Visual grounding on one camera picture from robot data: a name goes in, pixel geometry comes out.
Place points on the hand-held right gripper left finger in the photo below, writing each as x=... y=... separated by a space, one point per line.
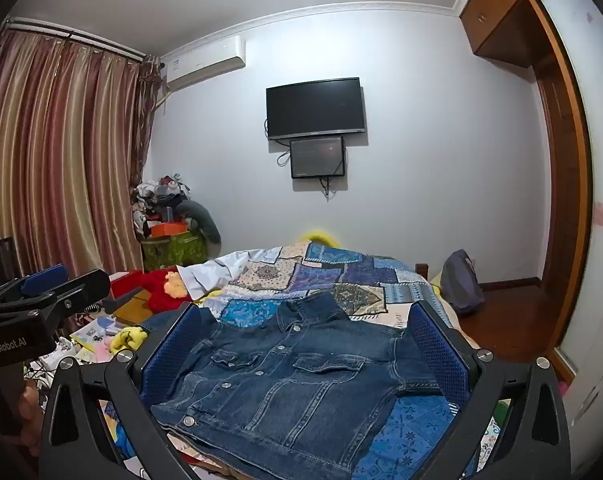
x=169 y=355

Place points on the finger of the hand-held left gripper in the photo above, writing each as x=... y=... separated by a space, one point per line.
x=84 y=285
x=44 y=280

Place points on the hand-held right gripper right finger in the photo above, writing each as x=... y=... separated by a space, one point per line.
x=441 y=355

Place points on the blue denim jacket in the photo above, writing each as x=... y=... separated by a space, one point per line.
x=281 y=385

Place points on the pile of mixed clothes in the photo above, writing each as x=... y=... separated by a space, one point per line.
x=154 y=200

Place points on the person's left hand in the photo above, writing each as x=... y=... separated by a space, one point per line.
x=31 y=410

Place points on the yellow cloth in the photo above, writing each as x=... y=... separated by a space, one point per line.
x=129 y=340

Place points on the scattered picture books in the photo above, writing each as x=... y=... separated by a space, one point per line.
x=94 y=332

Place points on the brown wooden board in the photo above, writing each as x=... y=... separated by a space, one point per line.
x=131 y=310

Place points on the red plush toy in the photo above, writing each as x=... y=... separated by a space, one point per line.
x=154 y=287

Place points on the grey backpack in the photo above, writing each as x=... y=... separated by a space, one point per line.
x=461 y=285

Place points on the white cloth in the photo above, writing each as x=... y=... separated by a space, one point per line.
x=206 y=272

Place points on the green storage box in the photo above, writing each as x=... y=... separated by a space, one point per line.
x=174 y=252

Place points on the orange box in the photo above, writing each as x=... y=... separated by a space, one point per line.
x=167 y=229

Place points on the blue patchwork blanket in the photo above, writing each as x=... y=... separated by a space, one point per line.
x=361 y=270

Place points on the striped brown curtain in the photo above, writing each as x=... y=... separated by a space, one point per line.
x=56 y=160

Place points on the grey plush cushion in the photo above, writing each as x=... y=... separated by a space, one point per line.
x=204 y=222

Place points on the white board with cut-out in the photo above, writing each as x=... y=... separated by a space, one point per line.
x=591 y=410

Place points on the yellow pillow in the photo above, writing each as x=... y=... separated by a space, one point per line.
x=319 y=237

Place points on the white air conditioner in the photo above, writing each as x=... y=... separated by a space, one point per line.
x=201 y=62

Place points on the white sliding door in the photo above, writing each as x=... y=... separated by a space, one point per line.
x=601 y=160

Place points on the wooden overhead cabinet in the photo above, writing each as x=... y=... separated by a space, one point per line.
x=501 y=5

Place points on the wooden bed post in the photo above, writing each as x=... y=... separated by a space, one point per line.
x=420 y=269

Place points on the small black wall monitor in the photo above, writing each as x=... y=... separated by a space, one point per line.
x=317 y=156

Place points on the white curtain rail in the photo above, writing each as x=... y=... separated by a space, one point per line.
x=76 y=35

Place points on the black wall television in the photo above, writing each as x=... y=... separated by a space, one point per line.
x=315 y=107

